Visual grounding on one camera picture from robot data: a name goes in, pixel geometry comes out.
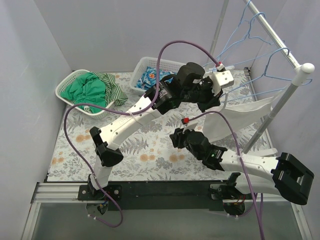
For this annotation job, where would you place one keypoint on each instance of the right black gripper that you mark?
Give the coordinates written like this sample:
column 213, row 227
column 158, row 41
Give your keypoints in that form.
column 177, row 139

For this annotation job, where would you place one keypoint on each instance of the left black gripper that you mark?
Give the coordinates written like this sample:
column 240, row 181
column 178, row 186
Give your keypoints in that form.
column 210, row 100

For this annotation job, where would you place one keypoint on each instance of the white tank top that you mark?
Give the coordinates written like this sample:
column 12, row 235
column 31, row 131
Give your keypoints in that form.
column 239, row 116

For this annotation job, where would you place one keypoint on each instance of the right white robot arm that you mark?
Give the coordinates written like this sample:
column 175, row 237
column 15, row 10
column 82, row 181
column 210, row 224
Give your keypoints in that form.
column 284, row 175

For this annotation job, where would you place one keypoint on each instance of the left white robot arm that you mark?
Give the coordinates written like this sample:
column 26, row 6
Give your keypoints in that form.
column 156, row 101

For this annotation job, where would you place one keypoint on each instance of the blue floral cloth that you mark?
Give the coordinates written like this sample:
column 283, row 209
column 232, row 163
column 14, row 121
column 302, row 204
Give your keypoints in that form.
column 148, row 77

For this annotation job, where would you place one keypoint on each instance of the floral table mat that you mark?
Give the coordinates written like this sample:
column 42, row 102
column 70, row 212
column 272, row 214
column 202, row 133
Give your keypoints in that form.
column 148, row 154

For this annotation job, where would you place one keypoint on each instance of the white rectangular basket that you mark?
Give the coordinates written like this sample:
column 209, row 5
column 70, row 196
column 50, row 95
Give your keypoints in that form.
column 152, row 62

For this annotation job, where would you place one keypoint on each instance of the green striped garment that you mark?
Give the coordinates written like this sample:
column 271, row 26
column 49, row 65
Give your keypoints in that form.
column 113, row 92

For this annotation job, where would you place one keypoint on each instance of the green shirt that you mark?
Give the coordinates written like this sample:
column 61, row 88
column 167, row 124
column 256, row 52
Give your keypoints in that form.
column 86, row 88

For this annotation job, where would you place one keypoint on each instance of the silver clothes rack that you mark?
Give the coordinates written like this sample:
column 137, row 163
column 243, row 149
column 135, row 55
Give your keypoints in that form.
column 295, row 129

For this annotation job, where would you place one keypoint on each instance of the white oval laundry basket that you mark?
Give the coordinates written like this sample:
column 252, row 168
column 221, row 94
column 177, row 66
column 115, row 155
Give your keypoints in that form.
column 70, row 79

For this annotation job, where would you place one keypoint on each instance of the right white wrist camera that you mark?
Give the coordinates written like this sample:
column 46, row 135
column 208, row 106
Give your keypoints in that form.
column 188, row 124

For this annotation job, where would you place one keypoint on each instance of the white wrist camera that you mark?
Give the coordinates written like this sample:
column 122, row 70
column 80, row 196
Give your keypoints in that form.
column 221, row 78
column 188, row 124

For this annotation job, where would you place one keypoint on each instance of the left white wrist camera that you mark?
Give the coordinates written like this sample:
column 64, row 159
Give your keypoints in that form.
column 221, row 78

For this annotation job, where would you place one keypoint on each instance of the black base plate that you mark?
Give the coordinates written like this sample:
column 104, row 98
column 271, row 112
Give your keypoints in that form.
column 166, row 195

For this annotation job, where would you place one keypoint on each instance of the aluminium frame rail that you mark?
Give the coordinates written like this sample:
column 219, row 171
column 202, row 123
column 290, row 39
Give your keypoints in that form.
column 56, row 213

